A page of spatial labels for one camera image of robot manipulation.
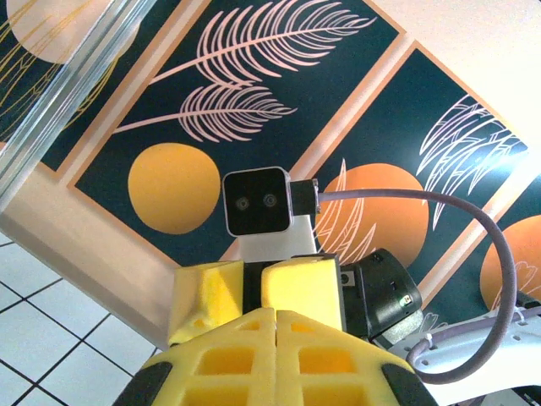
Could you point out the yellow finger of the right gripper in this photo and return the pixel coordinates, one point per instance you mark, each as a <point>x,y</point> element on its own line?
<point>300,287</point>
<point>207,296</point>

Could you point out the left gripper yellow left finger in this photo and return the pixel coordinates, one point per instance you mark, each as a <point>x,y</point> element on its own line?
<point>236,342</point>

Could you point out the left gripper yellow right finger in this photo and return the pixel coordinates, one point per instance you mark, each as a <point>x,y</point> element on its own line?
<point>321,342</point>

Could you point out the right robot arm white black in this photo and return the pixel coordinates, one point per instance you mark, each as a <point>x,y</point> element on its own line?
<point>456,351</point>

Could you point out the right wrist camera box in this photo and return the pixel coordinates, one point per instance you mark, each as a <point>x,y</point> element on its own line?
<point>258,201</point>

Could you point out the aluminium corner post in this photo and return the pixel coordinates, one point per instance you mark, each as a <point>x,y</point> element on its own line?
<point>63,93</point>

